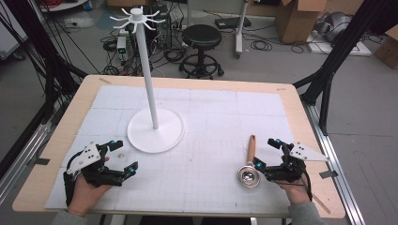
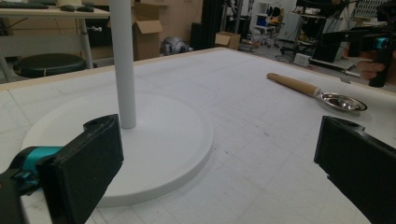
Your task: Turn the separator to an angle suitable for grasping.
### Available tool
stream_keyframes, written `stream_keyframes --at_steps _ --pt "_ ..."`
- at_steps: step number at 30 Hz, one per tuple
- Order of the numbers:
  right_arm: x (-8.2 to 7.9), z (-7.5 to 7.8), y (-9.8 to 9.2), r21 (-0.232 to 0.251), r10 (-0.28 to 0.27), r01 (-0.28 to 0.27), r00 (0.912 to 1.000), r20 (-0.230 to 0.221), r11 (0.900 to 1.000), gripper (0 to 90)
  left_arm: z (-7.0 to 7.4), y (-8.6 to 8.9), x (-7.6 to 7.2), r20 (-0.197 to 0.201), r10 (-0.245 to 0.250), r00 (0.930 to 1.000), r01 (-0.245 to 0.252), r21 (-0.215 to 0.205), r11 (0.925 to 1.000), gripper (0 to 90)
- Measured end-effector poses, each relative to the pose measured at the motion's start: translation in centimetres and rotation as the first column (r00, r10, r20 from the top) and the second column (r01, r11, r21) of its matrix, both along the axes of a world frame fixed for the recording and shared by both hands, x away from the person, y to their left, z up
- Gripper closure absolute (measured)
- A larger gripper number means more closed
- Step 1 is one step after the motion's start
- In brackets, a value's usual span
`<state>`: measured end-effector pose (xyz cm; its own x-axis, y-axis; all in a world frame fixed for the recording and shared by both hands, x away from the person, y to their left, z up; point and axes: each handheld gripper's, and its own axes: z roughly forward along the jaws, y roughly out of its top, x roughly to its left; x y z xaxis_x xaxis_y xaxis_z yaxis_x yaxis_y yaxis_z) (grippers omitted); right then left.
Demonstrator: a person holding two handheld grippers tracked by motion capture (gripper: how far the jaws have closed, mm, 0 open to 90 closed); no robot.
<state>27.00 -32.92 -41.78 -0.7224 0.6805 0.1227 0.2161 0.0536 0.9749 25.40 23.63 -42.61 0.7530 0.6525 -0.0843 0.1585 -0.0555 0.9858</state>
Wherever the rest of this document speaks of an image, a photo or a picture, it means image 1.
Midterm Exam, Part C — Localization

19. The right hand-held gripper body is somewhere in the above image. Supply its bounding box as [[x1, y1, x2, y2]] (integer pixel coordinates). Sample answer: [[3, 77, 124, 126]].
[[264, 142, 330, 184]]

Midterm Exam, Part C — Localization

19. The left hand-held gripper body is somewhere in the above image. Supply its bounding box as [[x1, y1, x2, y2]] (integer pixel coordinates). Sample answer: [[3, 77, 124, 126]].
[[63, 142, 125, 207]]

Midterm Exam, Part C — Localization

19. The steel ladle with wooden handle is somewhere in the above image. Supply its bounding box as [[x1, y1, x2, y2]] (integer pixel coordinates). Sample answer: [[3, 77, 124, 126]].
[[237, 134, 261, 189]]

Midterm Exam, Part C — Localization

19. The white hook rack stand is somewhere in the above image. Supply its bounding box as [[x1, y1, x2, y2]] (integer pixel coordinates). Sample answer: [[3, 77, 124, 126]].
[[109, 7, 186, 155]]

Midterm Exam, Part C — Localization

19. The person's right hand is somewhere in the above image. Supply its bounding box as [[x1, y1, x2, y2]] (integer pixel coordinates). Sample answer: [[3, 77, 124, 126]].
[[275, 176, 312, 206]]

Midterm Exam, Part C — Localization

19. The person's left hand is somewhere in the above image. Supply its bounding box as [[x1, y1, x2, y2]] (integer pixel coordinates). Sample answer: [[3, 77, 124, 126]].
[[67, 175, 113, 218]]

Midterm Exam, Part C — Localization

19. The black tape strip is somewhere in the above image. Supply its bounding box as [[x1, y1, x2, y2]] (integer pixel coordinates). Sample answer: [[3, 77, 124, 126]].
[[27, 157, 51, 167], [318, 170, 339, 180]]

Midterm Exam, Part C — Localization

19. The white grid mat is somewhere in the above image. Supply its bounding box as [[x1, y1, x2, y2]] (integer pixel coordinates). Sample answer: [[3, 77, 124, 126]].
[[45, 84, 317, 217]]

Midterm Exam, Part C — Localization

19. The white power unit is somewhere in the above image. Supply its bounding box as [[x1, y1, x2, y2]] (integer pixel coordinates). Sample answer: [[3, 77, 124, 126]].
[[116, 36, 128, 61]]

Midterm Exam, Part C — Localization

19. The white flat board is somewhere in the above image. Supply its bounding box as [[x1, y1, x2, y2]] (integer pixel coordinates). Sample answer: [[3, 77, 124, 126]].
[[306, 31, 373, 57]]

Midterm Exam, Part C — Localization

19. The white metal stand pole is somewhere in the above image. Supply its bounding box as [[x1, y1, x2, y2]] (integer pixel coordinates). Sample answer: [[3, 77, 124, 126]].
[[235, 0, 250, 59]]

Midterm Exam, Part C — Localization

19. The large open cardboard box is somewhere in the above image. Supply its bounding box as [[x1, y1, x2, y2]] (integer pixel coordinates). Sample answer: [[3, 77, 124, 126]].
[[275, 0, 328, 44]]

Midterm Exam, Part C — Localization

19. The black computer tower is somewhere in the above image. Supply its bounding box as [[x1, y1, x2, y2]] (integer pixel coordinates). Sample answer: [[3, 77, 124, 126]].
[[152, 4, 173, 50]]

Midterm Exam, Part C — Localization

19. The black flat device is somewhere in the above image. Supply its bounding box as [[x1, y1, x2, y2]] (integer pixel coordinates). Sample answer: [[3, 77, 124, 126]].
[[214, 16, 253, 31]]

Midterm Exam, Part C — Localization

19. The black round stool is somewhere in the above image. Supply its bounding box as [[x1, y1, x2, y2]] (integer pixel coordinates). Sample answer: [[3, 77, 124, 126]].
[[178, 23, 225, 80]]

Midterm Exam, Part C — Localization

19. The grey bag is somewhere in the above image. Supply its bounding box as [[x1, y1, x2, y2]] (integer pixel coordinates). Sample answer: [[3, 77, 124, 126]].
[[318, 11, 353, 43]]

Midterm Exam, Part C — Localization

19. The small cardboard box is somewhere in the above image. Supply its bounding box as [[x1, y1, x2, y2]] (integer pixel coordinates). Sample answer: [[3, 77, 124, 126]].
[[374, 24, 398, 70]]

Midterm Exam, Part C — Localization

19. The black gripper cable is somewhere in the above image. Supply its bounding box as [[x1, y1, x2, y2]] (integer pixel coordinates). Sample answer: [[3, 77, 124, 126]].
[[300, 170, 314, 202]]

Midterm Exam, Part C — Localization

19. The aluminium rail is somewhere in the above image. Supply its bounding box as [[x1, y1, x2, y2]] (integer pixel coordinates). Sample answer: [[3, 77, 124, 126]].
[[0, 121, 53, 204], [304, 102, 365, 225]]

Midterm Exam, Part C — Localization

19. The black frame strut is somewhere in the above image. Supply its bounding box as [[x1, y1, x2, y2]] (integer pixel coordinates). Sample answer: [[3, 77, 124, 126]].
[[293, 0, 398, 136]]

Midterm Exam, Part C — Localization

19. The black frame with cables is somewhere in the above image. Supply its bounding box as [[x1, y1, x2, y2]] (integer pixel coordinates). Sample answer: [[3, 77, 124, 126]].
[[0, 0, 89, 126]]

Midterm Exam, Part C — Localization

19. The coiled black floor cable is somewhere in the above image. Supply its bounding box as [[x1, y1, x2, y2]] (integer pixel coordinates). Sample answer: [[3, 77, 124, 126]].
[[250, 39, 273, 52]]

